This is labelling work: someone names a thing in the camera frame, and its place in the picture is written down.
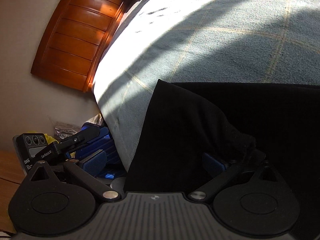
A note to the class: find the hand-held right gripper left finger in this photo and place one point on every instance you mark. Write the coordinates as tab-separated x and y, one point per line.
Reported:
93	162

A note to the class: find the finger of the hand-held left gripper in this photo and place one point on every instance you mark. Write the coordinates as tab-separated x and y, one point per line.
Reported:
80	137

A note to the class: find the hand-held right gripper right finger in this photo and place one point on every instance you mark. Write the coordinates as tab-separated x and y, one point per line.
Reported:
212	163

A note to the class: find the clear plastic bag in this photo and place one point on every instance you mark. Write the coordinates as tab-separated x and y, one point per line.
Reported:
65	127

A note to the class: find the blue suitcase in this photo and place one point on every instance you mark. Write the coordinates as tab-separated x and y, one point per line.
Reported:
110	152

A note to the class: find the large yellow plastic bag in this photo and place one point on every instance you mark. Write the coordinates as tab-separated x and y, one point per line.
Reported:
49	138

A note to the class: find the wooden nightstand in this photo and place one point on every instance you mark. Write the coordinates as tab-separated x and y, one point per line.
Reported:
10	180

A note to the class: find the wooden headboard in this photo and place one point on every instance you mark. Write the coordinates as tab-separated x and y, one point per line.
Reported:
75	35

